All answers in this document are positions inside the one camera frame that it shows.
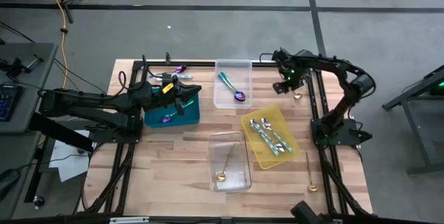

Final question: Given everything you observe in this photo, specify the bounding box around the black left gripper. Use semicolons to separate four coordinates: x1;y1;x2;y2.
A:
172;74;203;117

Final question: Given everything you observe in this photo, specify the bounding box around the purple spoon teal handle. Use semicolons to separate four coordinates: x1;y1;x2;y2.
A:
162;99;195;123
155;64;188;78

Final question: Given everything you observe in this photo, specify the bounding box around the yellow plastic bin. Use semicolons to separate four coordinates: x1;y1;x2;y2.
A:
241;104;302;171

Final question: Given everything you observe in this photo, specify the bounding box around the teal plastic bin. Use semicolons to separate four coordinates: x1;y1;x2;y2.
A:
144;88;201;129

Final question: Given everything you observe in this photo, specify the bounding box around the frosted white plastic bin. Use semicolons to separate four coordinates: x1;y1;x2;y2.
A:
213;59;253;110

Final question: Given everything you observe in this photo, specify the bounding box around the clear transparent container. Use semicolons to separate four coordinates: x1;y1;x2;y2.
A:
207;130;253;193

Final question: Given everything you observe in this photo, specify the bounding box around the black rounded object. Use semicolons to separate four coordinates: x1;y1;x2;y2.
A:
290;200;334;224

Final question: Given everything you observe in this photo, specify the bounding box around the grey metal cart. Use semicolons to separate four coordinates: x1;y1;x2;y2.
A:
382;63;444;176

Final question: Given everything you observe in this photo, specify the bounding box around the black diagonal bar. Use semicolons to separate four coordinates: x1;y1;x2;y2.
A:
28;112;96;153

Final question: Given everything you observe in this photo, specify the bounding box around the white paper sheet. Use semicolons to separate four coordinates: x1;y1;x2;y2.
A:
48;130;92;183

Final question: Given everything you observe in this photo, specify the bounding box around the grey side desk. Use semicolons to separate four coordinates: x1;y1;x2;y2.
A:
0;42;58;135

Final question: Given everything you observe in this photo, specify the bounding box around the black clamp tool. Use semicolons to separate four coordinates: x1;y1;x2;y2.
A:
0;54;44;79

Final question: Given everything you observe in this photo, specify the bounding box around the grey lower desk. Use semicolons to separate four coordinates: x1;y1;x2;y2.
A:
0;130;42;220

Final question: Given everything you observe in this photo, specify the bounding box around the black keyboard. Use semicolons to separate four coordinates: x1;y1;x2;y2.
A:
0;84;24;123

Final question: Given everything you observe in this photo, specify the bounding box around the black computer mouse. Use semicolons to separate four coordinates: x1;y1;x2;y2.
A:
0;168;21;203

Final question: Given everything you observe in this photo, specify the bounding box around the left wrist camera yellow label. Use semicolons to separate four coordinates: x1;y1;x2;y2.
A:
157;81;176;96

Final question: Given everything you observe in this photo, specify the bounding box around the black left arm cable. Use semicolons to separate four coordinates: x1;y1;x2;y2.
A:
117;55;148;95

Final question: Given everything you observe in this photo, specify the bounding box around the black floor cable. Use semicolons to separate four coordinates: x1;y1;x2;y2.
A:
53;59;108;95

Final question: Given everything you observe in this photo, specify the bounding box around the yellow cable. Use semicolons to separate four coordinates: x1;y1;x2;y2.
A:
34;0;69;89

